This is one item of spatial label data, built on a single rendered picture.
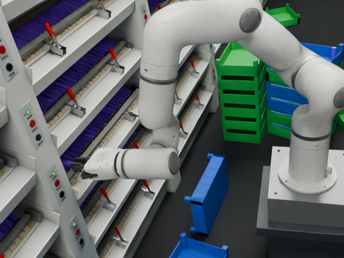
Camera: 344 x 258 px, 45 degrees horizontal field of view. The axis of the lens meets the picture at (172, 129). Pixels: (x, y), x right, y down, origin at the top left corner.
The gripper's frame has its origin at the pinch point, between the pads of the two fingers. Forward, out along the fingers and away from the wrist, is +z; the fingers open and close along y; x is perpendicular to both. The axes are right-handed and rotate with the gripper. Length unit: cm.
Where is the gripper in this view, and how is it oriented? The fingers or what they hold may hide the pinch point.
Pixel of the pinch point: (80, 164)
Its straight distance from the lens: 128.1
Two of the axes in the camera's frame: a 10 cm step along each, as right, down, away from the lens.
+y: -3.5, 5.7, -7.4
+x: 3.0, 8.2, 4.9
